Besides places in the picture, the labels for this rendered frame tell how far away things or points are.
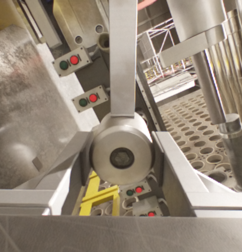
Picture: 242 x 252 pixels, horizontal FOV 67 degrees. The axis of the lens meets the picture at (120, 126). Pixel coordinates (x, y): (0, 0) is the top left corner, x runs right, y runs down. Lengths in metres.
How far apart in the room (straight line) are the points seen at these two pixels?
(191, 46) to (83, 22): 0.53
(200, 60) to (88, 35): 0.61
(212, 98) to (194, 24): 0.41
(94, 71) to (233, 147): 0.96
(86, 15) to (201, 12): 0.54
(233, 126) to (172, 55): 0.57
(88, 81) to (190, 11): 0.60
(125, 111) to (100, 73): 0.75
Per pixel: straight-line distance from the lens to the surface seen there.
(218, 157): 3.28
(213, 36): 1.11
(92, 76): 0.90
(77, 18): 0.97
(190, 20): 1.09
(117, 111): 0.15
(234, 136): 1.29
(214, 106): 1.22
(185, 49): 1.04
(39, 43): 0.89
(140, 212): 1.09
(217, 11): 1.12
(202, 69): 1.16
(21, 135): 1.53
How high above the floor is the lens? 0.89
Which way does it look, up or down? 8 degrees down
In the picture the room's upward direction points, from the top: 67 degrees clockwise
